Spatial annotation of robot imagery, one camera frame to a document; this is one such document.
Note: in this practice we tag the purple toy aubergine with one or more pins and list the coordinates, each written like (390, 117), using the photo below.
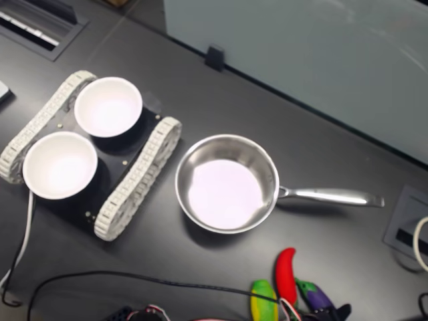
(319, 297)

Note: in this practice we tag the dark grey flat device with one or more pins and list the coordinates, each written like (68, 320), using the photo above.
(5, 93)

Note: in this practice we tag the tracked vehicle with white tracks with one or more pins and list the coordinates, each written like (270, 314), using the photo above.
(140, 180)

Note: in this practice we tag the red toy chilli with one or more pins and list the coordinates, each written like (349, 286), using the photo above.
(286, 274)

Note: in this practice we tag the black partition bracket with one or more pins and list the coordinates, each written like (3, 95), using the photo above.
(214, 57)

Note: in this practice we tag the frosted glass desk partition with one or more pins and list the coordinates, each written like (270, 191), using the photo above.
(301, 50)

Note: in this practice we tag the white bowl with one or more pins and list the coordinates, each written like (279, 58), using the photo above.
(107, 107)
(60, 165)

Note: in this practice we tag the green yellow toy corn cob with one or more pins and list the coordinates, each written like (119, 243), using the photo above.
(264, 301)

